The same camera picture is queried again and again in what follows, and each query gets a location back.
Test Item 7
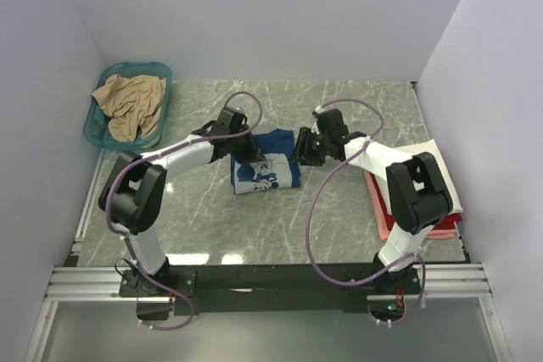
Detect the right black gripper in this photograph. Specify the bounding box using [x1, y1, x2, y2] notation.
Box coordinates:
[288, 126, 331, 167]

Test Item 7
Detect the blue t-shirt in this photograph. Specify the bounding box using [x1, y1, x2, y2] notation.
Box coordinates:
[231, 129, 301, 195]

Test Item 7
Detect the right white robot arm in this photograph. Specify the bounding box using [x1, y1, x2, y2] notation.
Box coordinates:
[293, 109, 453, 293]

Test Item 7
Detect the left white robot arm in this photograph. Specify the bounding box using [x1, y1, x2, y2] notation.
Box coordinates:
[98, 107, 265, 296]

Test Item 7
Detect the folded pink t-shirt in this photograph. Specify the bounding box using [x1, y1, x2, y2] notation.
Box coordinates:
[363, 175, 459, 242]

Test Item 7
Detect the beige t-shirt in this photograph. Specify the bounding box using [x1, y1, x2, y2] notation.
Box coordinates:
[92, 75, 166, 142]

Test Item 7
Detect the folded white t-shirt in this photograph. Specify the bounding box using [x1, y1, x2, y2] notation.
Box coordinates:
[373, 139, 463, 214]

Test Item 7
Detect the teal plastic basket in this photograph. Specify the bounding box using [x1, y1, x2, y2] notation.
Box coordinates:
[83, 62, 172, 151]

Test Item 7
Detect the black base beam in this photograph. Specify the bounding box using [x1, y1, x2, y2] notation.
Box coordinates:
[119, 263, 422, 320]

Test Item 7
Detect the folded red t-shirt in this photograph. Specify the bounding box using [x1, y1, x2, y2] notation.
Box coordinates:
[363, 170, 463, 231]

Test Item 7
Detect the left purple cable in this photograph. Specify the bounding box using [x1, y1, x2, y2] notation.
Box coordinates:
[104, 91, 264, 332]

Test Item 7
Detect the purple cable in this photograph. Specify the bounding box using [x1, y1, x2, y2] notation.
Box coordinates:
[305, 98, 427, 326]
[104, 91, 264, 332]

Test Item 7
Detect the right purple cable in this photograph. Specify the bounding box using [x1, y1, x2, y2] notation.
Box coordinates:
[305, 98, 427, 326]

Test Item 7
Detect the aluminium frame rail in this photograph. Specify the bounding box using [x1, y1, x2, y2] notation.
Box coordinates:
[45, 154, 512, 361]

